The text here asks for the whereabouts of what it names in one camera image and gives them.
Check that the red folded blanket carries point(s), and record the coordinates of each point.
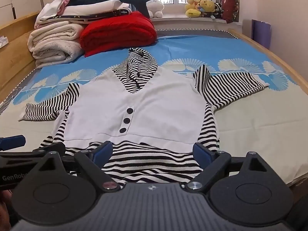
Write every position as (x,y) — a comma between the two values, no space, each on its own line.
(118,33)

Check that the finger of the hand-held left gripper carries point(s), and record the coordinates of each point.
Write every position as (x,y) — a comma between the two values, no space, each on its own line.
(24,154)
(12,141)

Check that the yellow duck plush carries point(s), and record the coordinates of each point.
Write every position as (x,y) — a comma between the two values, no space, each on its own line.
(192,8)

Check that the purple board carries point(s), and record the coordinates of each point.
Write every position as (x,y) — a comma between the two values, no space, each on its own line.
(261,33)

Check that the navy patterned folded blanket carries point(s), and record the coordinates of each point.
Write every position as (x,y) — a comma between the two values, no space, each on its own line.
(101,16)

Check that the wooden bed frame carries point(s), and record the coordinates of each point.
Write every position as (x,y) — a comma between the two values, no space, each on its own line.
(14,36)

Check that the white folded quilt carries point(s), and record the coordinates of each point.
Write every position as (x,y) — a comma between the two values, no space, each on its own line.
(96,7)

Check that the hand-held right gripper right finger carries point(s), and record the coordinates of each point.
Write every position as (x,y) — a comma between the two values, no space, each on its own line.
(202,152)

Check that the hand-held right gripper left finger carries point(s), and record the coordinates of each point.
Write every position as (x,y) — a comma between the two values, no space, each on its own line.
(104,152)

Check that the yellow round plush toy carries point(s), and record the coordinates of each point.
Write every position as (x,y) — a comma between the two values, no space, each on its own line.
(207,6)

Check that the tissue box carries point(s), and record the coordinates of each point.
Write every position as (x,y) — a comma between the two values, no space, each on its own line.
(3,42)

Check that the striped hoodie with white vest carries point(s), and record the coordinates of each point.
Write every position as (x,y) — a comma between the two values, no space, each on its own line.
(156,105)

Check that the blue and cream bed sheet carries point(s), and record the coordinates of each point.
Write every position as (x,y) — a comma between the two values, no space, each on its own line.
(240,125)

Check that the cream folded blanket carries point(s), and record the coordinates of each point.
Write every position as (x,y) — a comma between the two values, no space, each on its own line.
(53,43)

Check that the pink cloth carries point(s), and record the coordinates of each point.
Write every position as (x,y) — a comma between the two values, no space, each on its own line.
(63,1)

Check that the white plush toy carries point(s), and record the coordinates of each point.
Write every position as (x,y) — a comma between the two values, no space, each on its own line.
(155,7)

